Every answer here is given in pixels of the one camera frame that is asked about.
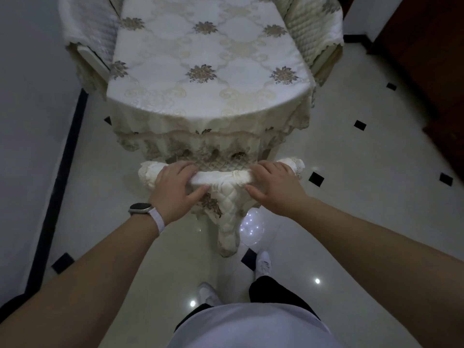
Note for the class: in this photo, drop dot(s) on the person's left hand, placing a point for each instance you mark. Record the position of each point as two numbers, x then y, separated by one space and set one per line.
170 195

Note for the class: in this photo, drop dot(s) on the person's white right shoe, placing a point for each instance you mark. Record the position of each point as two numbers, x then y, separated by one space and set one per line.
263 265

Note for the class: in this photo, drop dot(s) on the person's white shirt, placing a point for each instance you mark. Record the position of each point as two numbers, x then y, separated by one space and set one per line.
253 328

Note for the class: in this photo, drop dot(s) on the dark wooden door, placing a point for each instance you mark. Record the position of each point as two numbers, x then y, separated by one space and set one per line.
427 61

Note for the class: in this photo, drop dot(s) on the person's left thumb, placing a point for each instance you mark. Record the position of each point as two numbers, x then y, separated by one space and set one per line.
198 192

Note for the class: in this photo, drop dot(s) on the person's left forearm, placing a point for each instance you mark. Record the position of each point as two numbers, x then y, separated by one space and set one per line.
83 282

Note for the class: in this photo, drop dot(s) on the person's white shoe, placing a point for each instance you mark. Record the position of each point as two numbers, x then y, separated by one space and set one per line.
263 265
209 294

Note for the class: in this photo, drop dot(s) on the person's right thumb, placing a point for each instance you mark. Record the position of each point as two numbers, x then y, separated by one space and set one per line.
254 192

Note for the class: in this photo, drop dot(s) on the person's white left shoe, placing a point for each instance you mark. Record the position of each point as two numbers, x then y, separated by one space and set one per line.
209 294

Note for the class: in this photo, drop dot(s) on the table with floral cream tablecloth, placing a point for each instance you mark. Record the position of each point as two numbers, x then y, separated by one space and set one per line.
210 76

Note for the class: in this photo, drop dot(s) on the person's right forearm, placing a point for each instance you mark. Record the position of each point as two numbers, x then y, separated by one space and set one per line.
380 257

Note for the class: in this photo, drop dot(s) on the smartwatch with white band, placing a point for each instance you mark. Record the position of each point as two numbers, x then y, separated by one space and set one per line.
156 219

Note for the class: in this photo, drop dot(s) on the person's black trousers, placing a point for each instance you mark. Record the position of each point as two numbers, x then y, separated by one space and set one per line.
275 291

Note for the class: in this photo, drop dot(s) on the chair with cream quilted cover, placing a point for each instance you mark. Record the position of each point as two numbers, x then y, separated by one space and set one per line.
226 202
90 28
315 28

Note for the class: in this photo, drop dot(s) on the person's right hand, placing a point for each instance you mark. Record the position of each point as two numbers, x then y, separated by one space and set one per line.
281 193

